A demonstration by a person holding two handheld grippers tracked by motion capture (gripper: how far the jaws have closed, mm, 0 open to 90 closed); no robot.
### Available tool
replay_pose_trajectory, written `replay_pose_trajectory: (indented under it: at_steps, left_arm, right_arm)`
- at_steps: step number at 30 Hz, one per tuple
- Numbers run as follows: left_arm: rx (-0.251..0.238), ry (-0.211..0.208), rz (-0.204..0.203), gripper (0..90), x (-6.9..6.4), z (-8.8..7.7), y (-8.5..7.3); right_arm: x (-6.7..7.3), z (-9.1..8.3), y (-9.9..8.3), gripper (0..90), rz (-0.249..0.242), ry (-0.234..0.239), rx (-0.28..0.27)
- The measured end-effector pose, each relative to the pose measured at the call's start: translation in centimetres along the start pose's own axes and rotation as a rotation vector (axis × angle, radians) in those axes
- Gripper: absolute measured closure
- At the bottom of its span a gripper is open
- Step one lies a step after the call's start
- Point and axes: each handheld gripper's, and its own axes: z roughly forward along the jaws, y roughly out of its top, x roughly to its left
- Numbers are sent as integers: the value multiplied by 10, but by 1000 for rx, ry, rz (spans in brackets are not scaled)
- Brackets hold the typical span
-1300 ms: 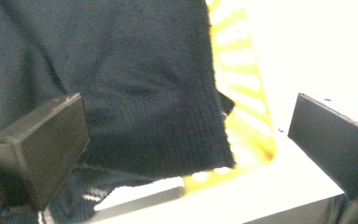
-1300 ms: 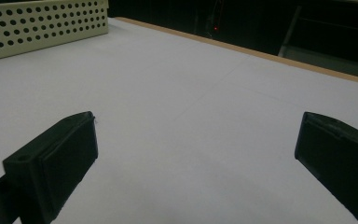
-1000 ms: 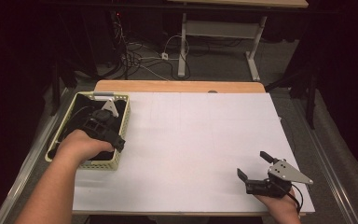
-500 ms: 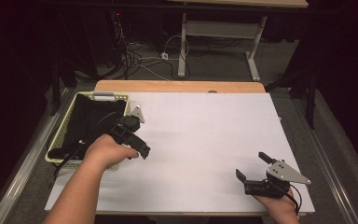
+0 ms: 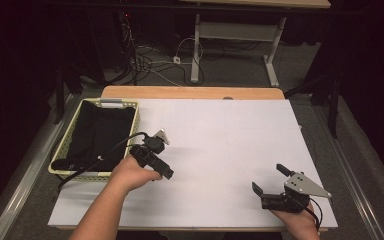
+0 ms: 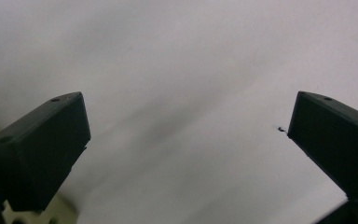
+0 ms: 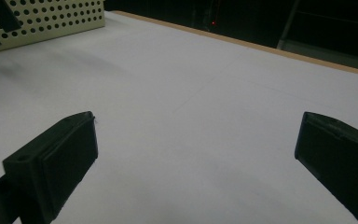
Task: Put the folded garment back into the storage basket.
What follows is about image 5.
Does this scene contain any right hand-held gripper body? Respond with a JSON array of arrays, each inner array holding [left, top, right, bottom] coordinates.
[[260, 171, 333, 213]]

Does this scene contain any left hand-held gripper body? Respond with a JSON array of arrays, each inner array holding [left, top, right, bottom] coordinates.
[[129, 128, 175, 181]]

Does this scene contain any black knit vest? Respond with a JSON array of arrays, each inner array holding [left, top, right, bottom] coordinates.
[[50, 100, 137, 173]]

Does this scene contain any yellow plastic basket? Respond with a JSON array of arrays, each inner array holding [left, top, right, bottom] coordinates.
[[48, 98, 142, 183]]

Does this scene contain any person's left hand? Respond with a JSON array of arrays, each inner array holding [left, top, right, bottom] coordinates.
[[108, 154, 164, 196]]

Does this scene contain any person's right hand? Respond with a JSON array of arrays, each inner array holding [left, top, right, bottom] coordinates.
[[269, 201, 321, 240]]

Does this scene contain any white board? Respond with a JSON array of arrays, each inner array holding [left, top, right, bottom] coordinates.
[[47, 98, 339, 229]]

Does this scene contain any black stand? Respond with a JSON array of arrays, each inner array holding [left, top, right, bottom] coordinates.
[[284, 73, 343, 139], [54, 63, 84, 124]]

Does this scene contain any white-framed desk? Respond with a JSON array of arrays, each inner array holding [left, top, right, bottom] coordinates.
[[179, 0, 332, 88]]

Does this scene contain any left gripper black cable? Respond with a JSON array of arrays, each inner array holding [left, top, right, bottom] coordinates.
[[58, 131, 149, 193]]

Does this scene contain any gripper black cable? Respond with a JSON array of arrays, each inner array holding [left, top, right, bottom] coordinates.
[[296, 196, 324, 234], [58, 131, 149, 193]]

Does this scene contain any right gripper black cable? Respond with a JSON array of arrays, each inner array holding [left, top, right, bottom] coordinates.
[[296, 196, 324, 234]]

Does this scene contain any metal floor rail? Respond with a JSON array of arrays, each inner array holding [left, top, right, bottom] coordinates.
[[309, 99, 384, 240], [0, 94, 78, 240]]

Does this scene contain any tangle of floor cables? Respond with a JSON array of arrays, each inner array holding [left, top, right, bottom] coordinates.
[[118, 13, 208, 87]]

